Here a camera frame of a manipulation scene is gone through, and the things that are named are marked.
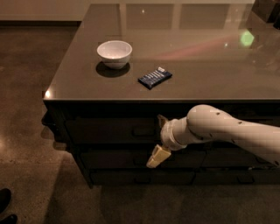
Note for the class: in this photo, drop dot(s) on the dark drawer cabinet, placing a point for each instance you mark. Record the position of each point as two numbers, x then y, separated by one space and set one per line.
221 55

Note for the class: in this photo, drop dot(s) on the black shoe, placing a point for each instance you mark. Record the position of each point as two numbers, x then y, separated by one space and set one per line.
5 198
11 219

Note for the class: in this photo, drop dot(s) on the white ceramic bowl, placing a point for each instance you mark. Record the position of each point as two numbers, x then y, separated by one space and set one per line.
114 54

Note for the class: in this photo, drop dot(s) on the black shoe upper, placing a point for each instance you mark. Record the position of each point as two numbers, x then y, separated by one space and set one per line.
5 198

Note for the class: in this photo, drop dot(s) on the black shoe lower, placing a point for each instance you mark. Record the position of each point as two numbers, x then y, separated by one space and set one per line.
11 219

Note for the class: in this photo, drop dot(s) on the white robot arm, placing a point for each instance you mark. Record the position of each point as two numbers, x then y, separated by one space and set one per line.
204 123

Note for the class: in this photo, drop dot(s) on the blue snack packet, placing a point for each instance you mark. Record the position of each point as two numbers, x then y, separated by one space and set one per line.
152 79

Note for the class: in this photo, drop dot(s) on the dark box on counter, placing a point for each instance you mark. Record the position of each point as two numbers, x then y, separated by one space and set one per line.
267 10

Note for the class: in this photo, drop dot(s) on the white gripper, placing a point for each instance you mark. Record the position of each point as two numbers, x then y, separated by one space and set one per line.
166 136

